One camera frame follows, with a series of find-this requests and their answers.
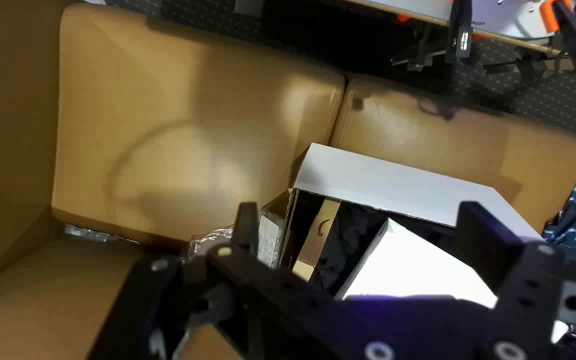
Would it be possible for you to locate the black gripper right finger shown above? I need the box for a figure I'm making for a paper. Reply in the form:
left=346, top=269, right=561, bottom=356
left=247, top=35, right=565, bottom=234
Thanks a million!
left=457, top=201, right=576, bottom=360

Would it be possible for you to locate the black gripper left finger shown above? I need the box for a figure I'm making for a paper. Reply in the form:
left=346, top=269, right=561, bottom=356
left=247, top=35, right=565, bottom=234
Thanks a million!
left=85, top=201, right=264, bottom=360

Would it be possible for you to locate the brown kraft book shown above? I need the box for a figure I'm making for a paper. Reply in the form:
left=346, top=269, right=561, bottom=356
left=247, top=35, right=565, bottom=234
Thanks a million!
left=289, top=196, right=341, bottom=282

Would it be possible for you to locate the tan leather sofa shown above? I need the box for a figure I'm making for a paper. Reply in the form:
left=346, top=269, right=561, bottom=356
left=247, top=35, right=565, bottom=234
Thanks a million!
left=0, top=0, right=576, bottom=360

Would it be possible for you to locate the white cardboard box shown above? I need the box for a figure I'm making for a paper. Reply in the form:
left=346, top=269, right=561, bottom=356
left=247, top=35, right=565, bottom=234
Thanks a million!
left=255, top=143, right=546, bottom=309

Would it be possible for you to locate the silver crinkled wrapper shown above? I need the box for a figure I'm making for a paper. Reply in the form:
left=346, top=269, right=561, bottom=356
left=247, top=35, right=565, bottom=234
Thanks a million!
left=186, top=226, right=238, bottom=262
left=62, top=225, right=113, bottom=244

